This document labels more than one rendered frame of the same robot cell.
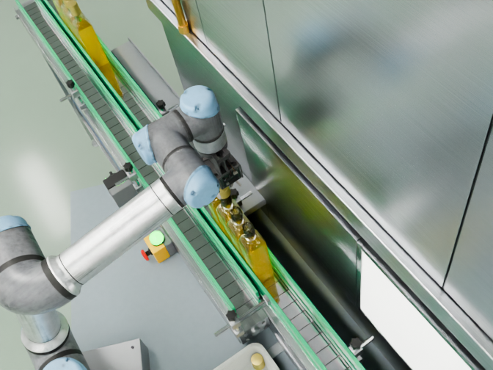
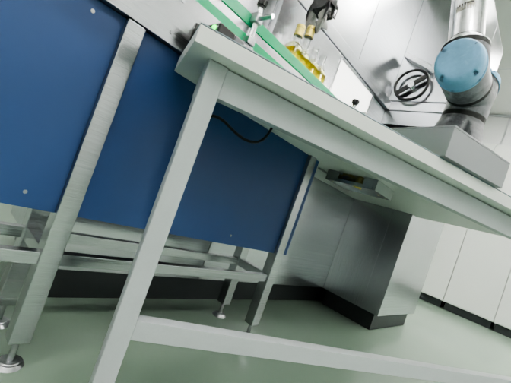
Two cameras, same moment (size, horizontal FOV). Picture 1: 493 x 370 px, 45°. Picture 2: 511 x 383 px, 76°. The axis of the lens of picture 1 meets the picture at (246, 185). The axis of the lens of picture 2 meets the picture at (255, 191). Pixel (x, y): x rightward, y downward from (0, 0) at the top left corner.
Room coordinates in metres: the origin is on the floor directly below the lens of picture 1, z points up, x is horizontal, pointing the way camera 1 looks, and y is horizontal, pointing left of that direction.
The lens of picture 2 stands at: (1.41, 1.20, 0.49)
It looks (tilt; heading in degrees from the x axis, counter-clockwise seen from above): 1 degrees up; 245
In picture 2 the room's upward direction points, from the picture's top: 20 degrees clockwise
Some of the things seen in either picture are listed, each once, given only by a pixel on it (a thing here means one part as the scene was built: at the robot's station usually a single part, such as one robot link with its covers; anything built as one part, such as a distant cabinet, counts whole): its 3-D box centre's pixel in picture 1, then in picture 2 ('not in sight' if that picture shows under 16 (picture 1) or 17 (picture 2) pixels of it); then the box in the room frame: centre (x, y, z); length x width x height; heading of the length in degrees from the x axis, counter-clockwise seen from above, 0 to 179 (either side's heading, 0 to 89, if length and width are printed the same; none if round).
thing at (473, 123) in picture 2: not in sight; (457, 132); (0.55, 0.54, 0.88); 0.15 x 0.15 x 0.10
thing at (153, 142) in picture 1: (165, 142); not in sight; (0.82, 0.14, 1.48); 0.11 x 0.11 x 0.08; 21
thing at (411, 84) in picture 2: not in sight; (411, 86); (-0.07, -0.34, 1.49); 0.21 x 0.05 x 0.21; 112
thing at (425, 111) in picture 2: not in sight; (445, 85); (-0.44, -0.42, 1.69); 0.70 x 0.37 x 0.89; 22
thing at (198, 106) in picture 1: (200, 114); not in sight; (0.87, 0.06, 1.48); 0.09 x 0.08 x 0.11; 111
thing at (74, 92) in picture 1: (70, 98); not in sight; (1.60, 0.53, 0.94); 0.07 x 0.04 x 0.13; 112
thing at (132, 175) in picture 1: (127, 181); (261, 22); (1.17, 0.36, 0.94); 0.07 x 0.04 x 0.13; 112
